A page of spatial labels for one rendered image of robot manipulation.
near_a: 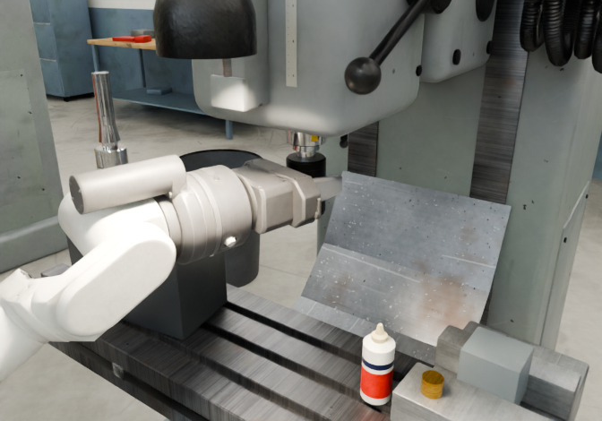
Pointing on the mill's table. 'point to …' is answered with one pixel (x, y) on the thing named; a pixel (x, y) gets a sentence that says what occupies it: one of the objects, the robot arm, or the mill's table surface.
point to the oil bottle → (377, 367)
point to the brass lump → (432, 384)
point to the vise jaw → (452, 402)
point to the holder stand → (179, 296)
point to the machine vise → (571, 382)
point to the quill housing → (328, 52)
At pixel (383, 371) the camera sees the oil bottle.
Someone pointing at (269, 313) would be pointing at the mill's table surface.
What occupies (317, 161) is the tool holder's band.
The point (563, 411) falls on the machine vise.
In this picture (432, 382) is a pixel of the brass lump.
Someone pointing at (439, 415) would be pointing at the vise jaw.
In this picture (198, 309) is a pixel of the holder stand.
